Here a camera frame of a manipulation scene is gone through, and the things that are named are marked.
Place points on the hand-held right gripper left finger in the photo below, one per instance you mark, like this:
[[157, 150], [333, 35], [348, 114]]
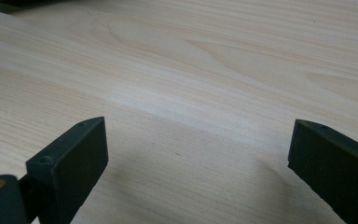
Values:
[[71, 165]]

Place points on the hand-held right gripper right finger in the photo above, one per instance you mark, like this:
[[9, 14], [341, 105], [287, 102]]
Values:
[[335, 165]]

